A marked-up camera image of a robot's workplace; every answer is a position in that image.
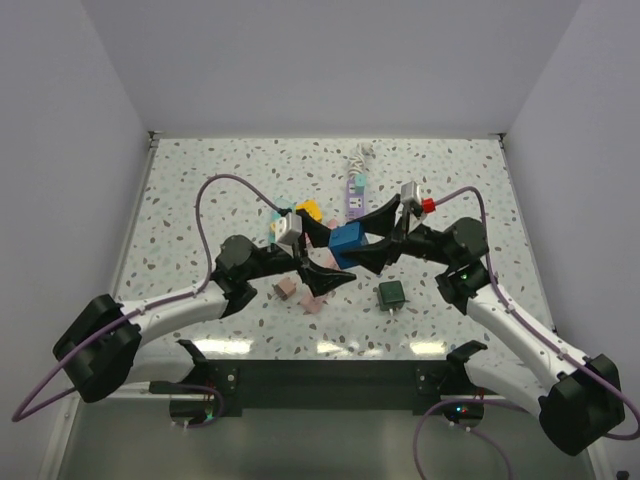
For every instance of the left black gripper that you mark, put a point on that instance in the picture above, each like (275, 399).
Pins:
(320, 279)

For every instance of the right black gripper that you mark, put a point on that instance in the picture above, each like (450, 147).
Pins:
(376, 255)

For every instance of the blue cube socket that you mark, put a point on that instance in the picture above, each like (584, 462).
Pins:
(344, 238)

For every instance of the pink power strip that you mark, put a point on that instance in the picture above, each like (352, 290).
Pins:
(311, 304)

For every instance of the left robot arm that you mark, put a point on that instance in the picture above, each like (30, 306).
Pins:
(104, 347)

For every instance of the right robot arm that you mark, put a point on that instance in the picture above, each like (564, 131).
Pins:
(576, 398)

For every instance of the small pink plug adapter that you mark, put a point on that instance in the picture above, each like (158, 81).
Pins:
(285, 288)

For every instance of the purple power strip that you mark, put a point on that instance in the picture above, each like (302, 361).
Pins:
(355, 197)

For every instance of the yellow cube socket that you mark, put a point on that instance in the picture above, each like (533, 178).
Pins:
(309, 209)

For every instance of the dark green cube socket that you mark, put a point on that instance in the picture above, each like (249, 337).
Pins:
(391, 296)

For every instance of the teal power strip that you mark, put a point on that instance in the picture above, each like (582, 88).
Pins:
(281, 203)

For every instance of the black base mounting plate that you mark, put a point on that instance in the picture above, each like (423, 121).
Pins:
(231, 387)

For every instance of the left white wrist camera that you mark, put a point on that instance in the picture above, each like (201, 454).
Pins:
(289, 229)

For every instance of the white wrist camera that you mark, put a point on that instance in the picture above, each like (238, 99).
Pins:
(289, 229)
(412, 200)

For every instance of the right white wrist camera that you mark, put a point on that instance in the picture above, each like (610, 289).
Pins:
(412, 200)

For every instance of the aluminium rail frame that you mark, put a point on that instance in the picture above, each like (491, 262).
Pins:
(111, 250)

